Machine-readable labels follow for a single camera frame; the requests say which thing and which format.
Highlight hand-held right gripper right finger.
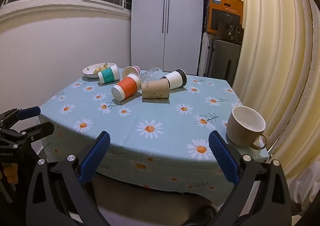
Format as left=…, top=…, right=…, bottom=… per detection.
left=208, top=130, right=293, bottom=226

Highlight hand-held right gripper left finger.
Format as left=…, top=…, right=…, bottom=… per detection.
left=25, top=130, right=112, bottom=226

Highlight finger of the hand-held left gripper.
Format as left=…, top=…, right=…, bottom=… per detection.
left=0, top=106, right=41, bottom=129
left=0, top=121, right=55, bottom=147

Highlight orange and white cup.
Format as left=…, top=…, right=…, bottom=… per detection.
left=111, top=73, right=142, bottom=101

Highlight teal and white cup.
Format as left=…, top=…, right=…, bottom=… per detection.
left=97, top=65, right=121, bottom=84

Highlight brown paper cup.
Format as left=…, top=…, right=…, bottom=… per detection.
left=141, top=77, right=171, bottom=99

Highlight pink cup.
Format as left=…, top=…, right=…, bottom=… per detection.
left=122, top=65, right=141, bottom=79

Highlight white cup with black lid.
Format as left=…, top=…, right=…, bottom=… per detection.
left=160, top=68, right=187, bottom=90

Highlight person's left hand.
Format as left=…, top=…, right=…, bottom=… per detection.
left=0, top=167, right=18, bottom=184

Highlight beige ceramic mug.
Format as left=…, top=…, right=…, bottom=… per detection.
left=226, top=105, right=269, bottom=151

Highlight white enamel plate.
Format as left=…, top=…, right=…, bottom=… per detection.
left=82, top=62, right=117, bottom=79

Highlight blue daisy print tablecloth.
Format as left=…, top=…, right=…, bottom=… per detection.
left=40, top=68, right=270, bottom=197

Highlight yellow food pieces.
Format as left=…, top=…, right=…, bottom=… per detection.
left=93, top=63, right=109, bottom=74

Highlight grey suitcase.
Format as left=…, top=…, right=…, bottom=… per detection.
left=203, top=38, right=242, bottom=86

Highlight white ribbed suitcase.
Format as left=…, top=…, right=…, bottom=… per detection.
left=200, top=32, right=213, bottom=76

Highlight cream curtain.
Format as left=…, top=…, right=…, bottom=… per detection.
left=228, top=0, right=320, bottom=208

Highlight brown handbag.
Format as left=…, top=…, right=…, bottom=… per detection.
left=217, top=21, right=244, bottom=44

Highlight orange cardboard box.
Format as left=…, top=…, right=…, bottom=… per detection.
left=203, top=0, right=244, bottom=35

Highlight grey two-door wardrobe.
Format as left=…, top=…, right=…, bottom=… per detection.
left=130, top=0, right=209, bottom=75

